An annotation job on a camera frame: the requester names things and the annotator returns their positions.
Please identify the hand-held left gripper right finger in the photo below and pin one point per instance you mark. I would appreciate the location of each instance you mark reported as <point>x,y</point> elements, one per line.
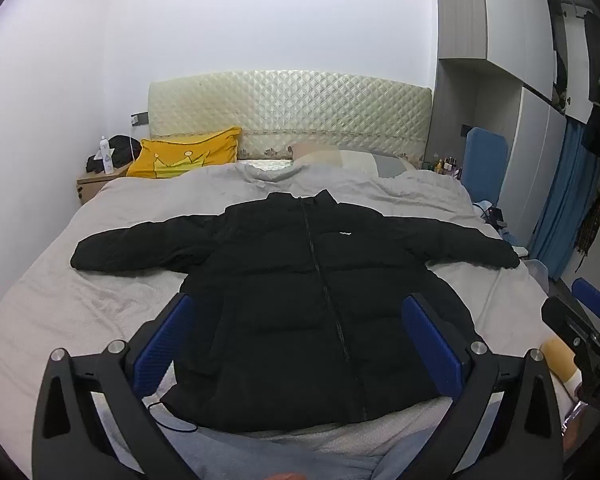
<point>432,345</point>

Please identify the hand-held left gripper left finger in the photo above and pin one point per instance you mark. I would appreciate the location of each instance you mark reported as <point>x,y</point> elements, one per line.
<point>162,345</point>

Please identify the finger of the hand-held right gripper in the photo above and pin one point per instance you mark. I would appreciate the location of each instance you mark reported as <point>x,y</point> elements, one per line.
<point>591,297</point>
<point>570,322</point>

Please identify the black puffer jacket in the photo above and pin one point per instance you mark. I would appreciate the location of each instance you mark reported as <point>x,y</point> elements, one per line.
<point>280,310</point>

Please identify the plaid scarf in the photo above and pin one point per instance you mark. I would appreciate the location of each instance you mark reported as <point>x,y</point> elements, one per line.
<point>597,210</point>

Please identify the bed with grey cover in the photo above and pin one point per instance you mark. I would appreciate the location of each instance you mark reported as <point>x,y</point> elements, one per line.
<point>80,285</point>

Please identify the blue curtain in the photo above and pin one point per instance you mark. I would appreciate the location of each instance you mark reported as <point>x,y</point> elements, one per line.
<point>565,195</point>

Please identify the person's grey-blue pants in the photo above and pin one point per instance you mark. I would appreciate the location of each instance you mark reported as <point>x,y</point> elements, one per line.
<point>220,455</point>

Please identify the blue padded chair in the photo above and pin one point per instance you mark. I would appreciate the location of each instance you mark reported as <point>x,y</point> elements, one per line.
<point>485,165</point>

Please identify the wooden nightstand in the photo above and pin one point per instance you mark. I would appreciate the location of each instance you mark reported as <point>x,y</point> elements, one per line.
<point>90,187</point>

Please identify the group of cosmetic bottles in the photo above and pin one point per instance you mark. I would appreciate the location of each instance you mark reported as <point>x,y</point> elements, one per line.
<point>445,166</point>

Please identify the yellow crown-print pillow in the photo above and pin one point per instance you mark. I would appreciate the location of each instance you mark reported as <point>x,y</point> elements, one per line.
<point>180,157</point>

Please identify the white bottle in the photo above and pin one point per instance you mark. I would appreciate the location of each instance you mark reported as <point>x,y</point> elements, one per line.
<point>106,157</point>

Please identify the black bag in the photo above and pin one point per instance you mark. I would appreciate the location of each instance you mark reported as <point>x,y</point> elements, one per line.
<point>122,150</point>

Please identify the beige and grey pillow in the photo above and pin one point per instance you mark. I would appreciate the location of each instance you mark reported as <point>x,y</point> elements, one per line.
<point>350,160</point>

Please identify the floral white mattress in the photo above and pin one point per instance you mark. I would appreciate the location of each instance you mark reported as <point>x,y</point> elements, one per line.
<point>265,164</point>

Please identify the black hanging garment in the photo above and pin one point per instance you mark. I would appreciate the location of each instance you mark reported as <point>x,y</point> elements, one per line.
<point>595,60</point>

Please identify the quilted cream headboard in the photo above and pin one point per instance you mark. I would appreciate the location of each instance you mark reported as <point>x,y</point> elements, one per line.
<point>290,110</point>

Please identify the grey wardrobe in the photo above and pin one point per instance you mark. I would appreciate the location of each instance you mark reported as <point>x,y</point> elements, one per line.
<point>510,35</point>

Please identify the wall socket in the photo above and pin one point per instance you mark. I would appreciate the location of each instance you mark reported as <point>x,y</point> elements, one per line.
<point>139,119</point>

